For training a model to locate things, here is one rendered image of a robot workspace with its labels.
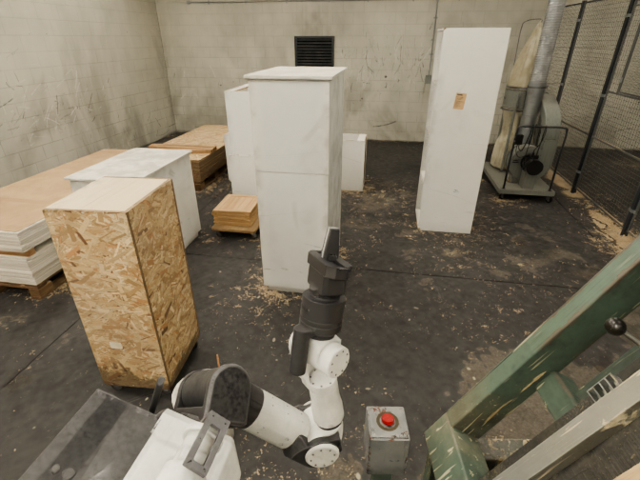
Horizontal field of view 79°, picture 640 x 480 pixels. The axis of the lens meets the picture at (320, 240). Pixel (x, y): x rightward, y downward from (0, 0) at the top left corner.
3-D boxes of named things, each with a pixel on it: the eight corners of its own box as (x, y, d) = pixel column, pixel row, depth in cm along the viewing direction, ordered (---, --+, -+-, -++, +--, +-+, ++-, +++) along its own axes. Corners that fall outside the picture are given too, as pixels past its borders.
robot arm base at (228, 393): (201, 443, 85) (158, 418, 81) (229, 387, 93) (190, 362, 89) (239, 445, 75) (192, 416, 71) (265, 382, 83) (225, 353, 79)
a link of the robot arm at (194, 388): (225, 429, 87) (173, 404, 82) (240, 390, 93) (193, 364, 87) (254, 429, 80) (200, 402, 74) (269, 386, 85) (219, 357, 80)
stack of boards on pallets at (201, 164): (207, 147, 792) (204, 124, 771) (255, 149, 776) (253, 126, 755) (137, 187, 577) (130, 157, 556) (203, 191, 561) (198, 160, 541)
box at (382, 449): (363, 441, 133) (366, 404, 124) (398, 441, 132) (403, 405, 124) (366, 476, 122) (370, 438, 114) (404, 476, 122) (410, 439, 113)
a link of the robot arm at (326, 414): (344, 401, 81) (352, 456, 90) (334, 364, 90) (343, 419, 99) (293, 411, 80) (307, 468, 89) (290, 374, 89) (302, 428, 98)
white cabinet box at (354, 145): (328, 179, 611) (328, 132, 578) (365, 181, 602) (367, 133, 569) (323, 189, 571) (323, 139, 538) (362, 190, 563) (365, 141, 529)
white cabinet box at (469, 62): (415, 210, 502) (437, 29, 407) (462, 212, 493) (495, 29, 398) (417, 230, 449) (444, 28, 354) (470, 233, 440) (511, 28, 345)
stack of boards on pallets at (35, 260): (113, 192, 558) (102, 147, 528) (183, 196, 542) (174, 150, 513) (-61, 289, 344) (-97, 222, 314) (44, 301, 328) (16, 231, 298)
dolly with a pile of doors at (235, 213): (230, 216, 484) (228, 192, 470) (270, 219, 476) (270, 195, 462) (210, 238, 430) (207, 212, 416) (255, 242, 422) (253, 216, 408)
